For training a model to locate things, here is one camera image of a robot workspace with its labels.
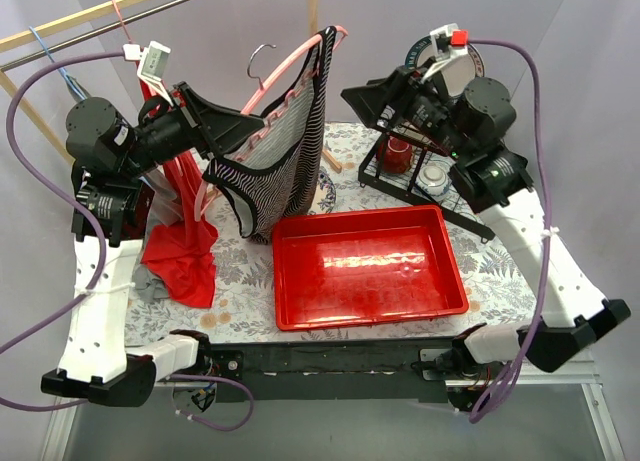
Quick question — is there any grey tank top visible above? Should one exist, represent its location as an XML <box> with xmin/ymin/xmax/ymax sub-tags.
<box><xmin>132</xmin><ymin>169</ymin><xmax>183</xmax><ymax>303</ymax></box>

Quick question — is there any red plastic tray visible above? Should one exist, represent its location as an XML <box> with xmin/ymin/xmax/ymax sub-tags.
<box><xmin>272</xmin><ymin>205</ymin><xmax>469</xmax><ymax>331</ymax></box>

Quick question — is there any blue white small bowl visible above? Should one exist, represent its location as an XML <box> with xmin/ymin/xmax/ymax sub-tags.
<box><xmin>416</xmin><ymin>164</ymin><xmax>450</xmax><ymax>200</ymax></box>

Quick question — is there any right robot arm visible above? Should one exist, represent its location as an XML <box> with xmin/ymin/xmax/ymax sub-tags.
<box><xmin>341</xmin><ymin>67</ymin><xmax>631</xmax><ymax>379</ymax></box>

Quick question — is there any thick pink plastic hanger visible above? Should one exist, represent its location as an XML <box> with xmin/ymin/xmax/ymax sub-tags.
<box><xmin>193</xmin><ymin>24</ymin><xmax>349</xmax><ymax>222</ymax></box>

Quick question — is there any red tank top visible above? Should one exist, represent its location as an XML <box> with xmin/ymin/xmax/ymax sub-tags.
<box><xmin>137</xmin><ymin>73</ymin><xmax>220</xmax><ymax>310</ymax></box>

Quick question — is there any black white striped tank top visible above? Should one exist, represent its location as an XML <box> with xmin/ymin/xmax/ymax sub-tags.
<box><xmin>203</xmin><ymin>26</ymin><xmax>347</xmax><ymax>244</ymax></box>

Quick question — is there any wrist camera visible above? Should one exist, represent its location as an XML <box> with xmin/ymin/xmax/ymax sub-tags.
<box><xmin>422</xmin><ymin>23</ymin><xmax>469</xmax><ymax>82</ymax></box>
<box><xmin>123</xmin><ymin>41</ymin><xmax>174</xmax><ymax>106</ymax></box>

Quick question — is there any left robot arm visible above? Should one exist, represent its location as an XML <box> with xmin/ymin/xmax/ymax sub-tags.
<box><xmin>41</xmin><ymin>82</ymin><xmax>265</xmax><ymax>407</ymax></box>

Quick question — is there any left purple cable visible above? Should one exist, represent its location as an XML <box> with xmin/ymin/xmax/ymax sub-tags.
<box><xmin>0</xmin><ymin>50</ymin><xmax>255</xmax><ymax>431</ymax></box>

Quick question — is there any thin pink wire hanger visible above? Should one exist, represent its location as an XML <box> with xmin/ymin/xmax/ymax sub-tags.
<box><xmin>111</xmin><ymin>0</ymin><xmax>135</xmax><ymax>44</ymax></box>

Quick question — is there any blue floral plate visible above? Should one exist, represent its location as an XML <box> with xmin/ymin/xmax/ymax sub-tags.
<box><xmin>308</xmin><ymin>167</ymin><xmax>336</xmax><ymax>215</ymax></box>

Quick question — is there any black wire dish rack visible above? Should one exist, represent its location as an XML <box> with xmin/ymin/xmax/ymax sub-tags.
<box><xmin>358</xmin><ymin>123</ymin><xmax>495</xmax><ymax>243</ymax></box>

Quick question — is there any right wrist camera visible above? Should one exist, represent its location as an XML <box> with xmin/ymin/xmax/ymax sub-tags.
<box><xmin>422</xmin><ymin>23</ymin><xmax>469</xmax><ymax>82</ymax></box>

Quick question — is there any red bowl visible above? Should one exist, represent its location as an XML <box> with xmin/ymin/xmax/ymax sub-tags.
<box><xmin>376</xmin><ymin>137</ymin><xmax>413</xmax><ymax>174</ymax></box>

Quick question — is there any black base frame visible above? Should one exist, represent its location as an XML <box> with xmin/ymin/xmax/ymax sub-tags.
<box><xmin>190</xmin><ymin>337</ymin><xmax>502</xmax><ymax>410</ymax></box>

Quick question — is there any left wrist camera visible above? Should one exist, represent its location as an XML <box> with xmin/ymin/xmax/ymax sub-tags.
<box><xmin>123</xmin><ymin>41</ymin><xmax>174</xmax><ymax>106</ymax></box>

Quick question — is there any blue wire hanger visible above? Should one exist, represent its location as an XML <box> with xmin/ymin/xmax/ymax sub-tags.
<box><xmin>28</xmin><ymin>25</ymin><xmax>91</xmax><ymax>102</ymax></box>

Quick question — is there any wooden clothes rack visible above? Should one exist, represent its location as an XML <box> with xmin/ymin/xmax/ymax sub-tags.
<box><xmin>0</xmin><ymin>0</ymin><xmax>344</xmax><ymax>202</ymax></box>

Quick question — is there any green rimmed white plate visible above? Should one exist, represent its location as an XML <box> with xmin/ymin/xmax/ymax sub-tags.
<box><xmin>404</xmin><ymin>36</ymin><xmax>485</xmax><ymax>97</ymax></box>

